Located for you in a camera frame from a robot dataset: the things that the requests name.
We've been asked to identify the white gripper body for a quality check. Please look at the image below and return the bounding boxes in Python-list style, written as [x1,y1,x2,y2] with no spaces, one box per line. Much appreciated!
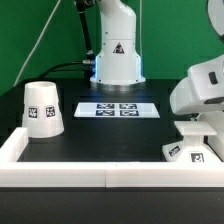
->
[170,55,224,152]

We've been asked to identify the white lamp base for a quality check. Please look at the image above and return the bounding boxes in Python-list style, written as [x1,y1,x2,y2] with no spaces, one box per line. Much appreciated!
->
[162,121,221,163]

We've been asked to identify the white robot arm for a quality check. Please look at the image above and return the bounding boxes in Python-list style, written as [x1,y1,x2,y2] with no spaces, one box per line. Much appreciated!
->
[90,0,224,116]

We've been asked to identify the white lamp shade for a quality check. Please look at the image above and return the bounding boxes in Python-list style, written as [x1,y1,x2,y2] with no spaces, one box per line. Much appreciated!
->
[22,81,64,138]

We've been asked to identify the white U-shaped fence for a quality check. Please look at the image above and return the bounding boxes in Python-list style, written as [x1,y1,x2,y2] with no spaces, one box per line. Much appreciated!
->
[0,127,224,188]

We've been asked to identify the white marker tag plate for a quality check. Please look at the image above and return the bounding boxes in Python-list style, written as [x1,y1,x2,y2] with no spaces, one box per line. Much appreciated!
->
[74,102,160,118]

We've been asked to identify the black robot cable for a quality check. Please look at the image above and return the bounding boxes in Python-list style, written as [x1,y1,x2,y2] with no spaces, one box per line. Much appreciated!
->
[37,0,98,81]

